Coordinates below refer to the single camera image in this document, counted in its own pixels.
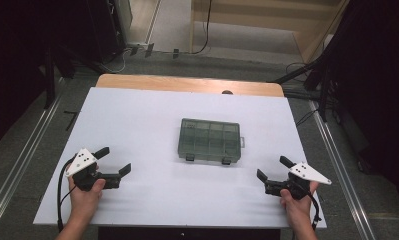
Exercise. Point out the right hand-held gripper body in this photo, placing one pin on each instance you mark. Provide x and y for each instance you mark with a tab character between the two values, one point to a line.
308	173

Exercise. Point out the black metal stand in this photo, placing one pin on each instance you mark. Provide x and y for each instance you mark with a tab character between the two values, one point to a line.
49	80
323	90

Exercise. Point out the light wooden platform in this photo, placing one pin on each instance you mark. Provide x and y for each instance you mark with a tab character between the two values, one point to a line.
253	20

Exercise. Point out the white table cover board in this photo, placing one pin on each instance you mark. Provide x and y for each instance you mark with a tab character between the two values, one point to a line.
137	133

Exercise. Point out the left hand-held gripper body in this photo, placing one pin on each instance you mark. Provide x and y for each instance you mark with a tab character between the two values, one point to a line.
82	161

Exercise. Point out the black table front panel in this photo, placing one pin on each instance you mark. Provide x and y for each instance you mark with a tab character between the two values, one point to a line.
187	234

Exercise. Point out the person's left hand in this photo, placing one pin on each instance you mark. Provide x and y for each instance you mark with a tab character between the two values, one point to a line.
83	205

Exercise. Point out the metal floor rail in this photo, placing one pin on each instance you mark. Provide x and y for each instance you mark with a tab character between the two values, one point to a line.
23	156
337	166

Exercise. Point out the dark round table grommet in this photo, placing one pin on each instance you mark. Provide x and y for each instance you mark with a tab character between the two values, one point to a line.
227	92

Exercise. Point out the grey transparent compartment box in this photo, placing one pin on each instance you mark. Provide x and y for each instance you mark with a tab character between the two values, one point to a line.
208	140

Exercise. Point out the person's right hand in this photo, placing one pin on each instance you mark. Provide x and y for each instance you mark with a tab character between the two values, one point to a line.
298	210

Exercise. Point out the black angled floor bracket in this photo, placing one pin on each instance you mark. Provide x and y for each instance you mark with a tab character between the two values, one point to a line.
72	116

